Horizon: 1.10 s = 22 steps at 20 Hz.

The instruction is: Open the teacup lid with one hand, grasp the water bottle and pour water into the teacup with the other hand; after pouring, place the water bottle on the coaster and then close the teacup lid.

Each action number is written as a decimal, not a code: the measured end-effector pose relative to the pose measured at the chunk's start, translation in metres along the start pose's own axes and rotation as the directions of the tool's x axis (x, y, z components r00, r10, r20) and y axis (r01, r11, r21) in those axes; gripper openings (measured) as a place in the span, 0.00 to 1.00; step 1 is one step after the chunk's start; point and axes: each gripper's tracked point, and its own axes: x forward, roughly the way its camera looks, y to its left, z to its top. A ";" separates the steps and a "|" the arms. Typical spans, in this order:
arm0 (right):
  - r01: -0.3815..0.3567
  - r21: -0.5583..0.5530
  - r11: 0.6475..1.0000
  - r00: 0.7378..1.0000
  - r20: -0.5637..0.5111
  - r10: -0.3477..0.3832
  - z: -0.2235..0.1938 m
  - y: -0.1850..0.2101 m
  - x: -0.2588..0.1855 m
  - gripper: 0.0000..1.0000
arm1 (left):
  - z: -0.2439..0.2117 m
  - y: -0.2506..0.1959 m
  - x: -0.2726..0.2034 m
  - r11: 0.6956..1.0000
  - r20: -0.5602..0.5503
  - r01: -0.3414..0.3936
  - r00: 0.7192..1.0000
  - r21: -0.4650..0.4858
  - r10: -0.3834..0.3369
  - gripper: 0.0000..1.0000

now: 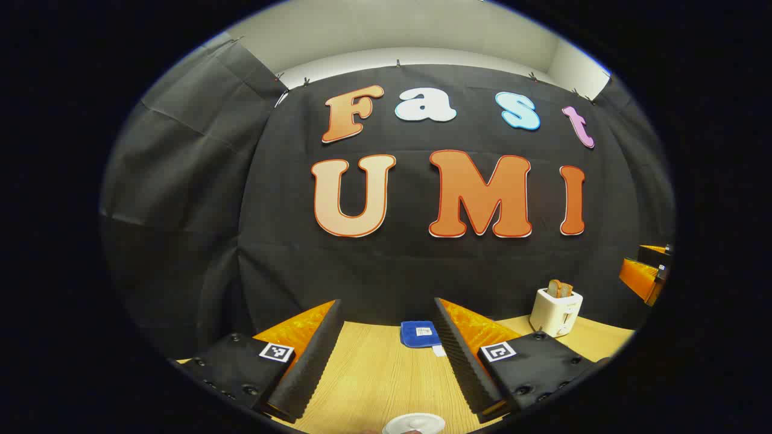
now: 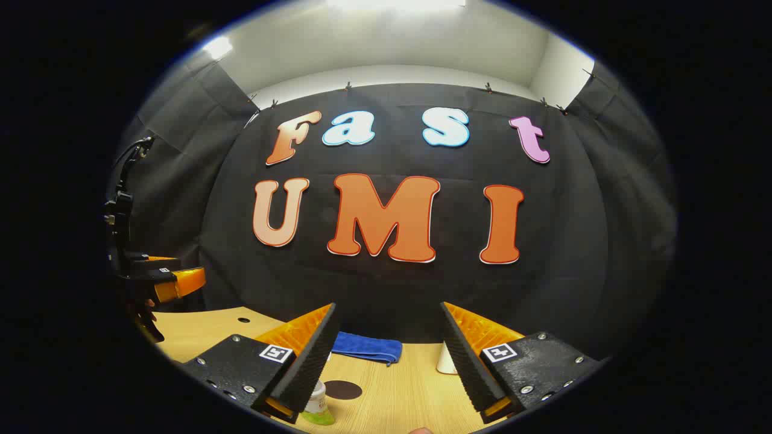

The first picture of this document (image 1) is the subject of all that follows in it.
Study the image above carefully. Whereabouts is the blue towel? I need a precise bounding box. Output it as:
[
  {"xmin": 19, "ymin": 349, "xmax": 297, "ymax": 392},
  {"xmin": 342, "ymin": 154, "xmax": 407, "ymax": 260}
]
[{"xmin": 400, "ymin": 321, "xmax": 448, "ymax": 357}]

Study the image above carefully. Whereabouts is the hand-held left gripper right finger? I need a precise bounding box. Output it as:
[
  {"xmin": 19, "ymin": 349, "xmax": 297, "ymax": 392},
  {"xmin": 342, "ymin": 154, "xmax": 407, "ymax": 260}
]
[{"xmin": 434, "ymin": 297, "xmax": 610, "ymax": 423}]

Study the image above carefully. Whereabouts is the black backdrop cloth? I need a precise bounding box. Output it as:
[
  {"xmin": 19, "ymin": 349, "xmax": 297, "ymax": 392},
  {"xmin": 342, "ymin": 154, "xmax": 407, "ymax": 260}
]
[{"xmin": 100, "ymin": 39, "xmax": 676, "ymax": 362}]

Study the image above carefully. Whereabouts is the white toaster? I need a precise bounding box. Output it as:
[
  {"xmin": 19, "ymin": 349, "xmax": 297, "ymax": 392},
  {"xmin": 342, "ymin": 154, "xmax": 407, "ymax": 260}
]
[{"xmin": 530, "ymin": 288, "xmax": 584, "ymax": 338}]

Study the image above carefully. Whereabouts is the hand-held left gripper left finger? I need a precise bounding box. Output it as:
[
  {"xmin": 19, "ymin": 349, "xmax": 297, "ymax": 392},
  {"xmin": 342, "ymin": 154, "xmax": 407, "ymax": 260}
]
[{"xmin": 181, "ymin": 298, "xmax": 344, "ymax": 424}]

